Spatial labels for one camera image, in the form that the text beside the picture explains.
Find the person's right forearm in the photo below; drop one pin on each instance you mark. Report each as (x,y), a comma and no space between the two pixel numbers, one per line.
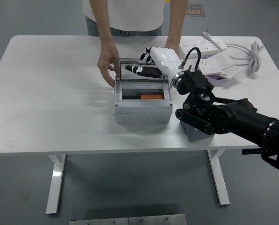
(103,21)

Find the white power plug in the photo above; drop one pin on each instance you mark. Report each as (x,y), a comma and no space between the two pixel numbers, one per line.
(207,34)

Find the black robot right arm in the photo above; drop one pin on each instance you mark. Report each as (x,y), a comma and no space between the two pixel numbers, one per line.
(235,117)

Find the brown floor sign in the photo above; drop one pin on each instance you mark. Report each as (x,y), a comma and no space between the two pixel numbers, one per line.
(195,9)

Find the person's left forearm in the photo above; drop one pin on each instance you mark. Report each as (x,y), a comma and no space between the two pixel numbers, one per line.
(177,21)

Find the grey block with round hole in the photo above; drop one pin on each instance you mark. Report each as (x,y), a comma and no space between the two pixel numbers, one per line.
(195,136)

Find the purple round disc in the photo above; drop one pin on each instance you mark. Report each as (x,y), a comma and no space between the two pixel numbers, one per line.
(218,79)

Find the flat white socket plates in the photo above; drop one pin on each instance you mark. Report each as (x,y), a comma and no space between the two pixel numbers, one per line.
(233,70)

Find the long white power strip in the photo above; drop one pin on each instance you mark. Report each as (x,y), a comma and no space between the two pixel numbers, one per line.
(207,48)

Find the short white power strip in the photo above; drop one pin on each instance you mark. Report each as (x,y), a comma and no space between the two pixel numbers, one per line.
(214,64)

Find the transparent hinged box lid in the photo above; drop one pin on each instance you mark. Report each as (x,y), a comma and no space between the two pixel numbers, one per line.
(127,76)

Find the orange cylindrical battery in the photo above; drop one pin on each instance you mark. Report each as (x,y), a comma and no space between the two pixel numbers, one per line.
(152,96)

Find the person's torso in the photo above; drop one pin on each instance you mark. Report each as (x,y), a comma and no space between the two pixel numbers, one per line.
(130,14)

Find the person's right hand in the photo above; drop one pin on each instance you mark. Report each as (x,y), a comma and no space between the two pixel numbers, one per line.
(106,57)

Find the grey electrical enclosure box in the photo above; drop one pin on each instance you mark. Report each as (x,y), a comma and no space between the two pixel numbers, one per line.
(141,112)

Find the grey metal plate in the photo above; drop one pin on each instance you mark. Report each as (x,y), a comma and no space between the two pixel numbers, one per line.
(130,220)

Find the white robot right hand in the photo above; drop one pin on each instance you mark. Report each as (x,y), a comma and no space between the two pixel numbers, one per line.
(165,61)

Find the person's left hand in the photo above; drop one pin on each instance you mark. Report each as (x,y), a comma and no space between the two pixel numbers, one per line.
(172,45)

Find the white table leg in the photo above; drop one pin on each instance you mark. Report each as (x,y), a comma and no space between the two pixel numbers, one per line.
(221,182)
(55,182)

